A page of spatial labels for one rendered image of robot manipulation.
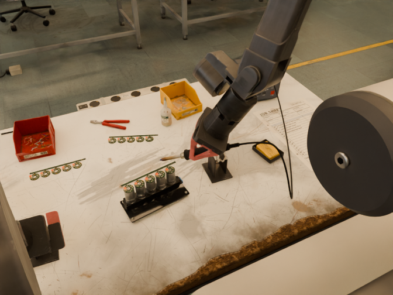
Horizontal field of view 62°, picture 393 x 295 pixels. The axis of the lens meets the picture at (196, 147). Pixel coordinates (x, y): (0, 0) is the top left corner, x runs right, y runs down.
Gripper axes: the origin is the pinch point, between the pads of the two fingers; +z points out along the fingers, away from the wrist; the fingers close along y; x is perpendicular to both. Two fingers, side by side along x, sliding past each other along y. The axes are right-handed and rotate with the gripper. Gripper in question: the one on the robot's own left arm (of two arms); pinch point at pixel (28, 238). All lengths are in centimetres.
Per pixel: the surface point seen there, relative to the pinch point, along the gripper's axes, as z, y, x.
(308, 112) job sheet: 24, -84, -15
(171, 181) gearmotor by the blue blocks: 11.8, -31.5, -4.0
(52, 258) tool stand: 8.3, -1.5, 5.4
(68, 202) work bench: 17.7, -6.0, -6.0
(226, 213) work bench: 7.2, -41.6, 7.4
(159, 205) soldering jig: 10.8, -26.9, 1.1
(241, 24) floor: 230, -184, -157
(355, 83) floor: 145, -219, -48
